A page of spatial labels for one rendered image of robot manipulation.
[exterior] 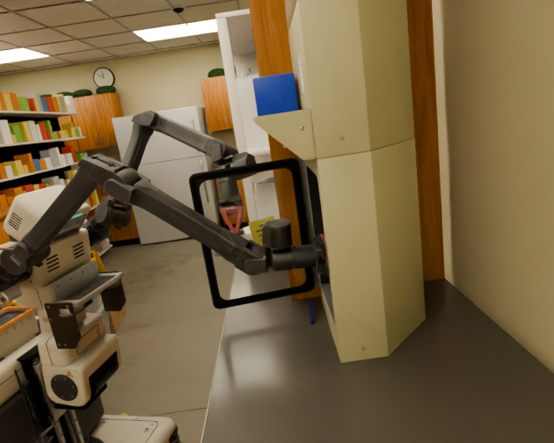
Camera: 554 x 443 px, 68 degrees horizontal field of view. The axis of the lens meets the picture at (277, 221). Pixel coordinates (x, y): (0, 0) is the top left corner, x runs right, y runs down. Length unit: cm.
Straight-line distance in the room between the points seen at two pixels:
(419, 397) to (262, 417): 31
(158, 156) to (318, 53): 515
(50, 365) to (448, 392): 125
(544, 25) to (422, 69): 42
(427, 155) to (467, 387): 66
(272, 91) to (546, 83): 56
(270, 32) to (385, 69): 41
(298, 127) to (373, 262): 33
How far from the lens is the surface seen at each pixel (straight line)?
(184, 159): 584
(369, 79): 88
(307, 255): 102
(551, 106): 93
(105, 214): 160
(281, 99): 103
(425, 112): 129
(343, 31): 86
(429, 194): 132
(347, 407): 89
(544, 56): 95
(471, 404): 91
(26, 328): 189
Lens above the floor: 150
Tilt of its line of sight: 14 degrees down
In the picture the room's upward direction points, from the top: 8 degrees counter-clockwise
